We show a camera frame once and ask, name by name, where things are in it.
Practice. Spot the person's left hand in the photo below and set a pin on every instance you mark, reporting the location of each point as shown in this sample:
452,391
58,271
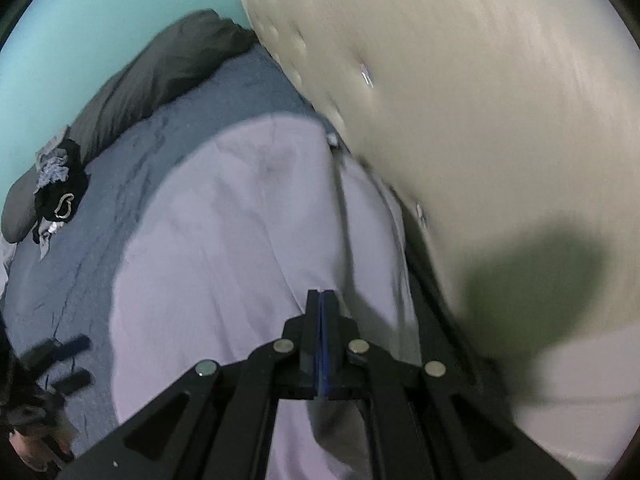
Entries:
30,452

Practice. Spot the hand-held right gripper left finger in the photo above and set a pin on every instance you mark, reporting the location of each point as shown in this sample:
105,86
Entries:
305,355

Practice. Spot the blue striped garment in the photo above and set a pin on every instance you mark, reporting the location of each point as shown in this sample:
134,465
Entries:
52,170

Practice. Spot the blue patterned bed sheet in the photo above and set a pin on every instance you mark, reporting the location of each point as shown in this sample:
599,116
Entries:
90,260

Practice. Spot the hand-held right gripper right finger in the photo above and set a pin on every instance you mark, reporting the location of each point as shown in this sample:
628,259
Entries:
332,355

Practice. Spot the small white garment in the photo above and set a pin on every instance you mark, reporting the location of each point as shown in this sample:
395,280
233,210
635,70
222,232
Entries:
52,228

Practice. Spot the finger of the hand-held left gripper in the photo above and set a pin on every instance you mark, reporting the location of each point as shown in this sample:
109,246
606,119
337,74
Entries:
70,382
62,347

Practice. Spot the cream tufted headboard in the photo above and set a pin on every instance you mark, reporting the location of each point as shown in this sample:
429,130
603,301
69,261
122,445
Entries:
475,160

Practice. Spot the black garment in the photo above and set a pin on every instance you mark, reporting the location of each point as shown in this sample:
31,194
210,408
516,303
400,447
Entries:
75,170

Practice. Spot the light grey jacket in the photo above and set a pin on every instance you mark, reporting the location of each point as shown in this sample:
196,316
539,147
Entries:
240,260

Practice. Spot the dark grey long pillow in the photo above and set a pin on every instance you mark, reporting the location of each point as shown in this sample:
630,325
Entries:
150,90

